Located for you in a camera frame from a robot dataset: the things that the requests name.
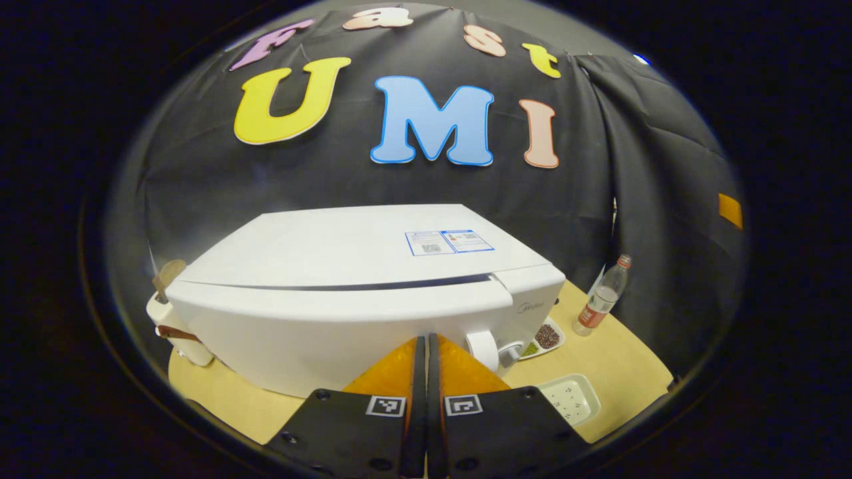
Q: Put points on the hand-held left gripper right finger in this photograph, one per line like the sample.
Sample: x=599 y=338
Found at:
x=434 y=399

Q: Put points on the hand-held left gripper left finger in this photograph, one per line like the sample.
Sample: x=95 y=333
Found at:
x=416 y=399

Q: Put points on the white microwave oven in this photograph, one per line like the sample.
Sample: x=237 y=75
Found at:
x=333 y=266

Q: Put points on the divided dish of beans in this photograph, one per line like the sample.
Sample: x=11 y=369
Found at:
x=546 y=336

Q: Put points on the pale green rectangular tray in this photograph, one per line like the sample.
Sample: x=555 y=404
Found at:
x=572 y=399

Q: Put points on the clear plastic bottle red label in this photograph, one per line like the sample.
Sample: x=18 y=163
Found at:
x=602 y=299

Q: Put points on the white toaster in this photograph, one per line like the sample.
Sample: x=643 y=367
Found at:
x=180 y=332

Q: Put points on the brown bread slice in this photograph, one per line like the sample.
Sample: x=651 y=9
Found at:
x=166 y=276

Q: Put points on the black backdrop cloth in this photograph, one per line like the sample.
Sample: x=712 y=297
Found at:
x=200 y=179

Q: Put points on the orange rectangular piece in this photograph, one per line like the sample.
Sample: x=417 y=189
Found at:
x=730 y=211

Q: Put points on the small ceiling light panel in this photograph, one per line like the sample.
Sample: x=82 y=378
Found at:
x=640 y=59

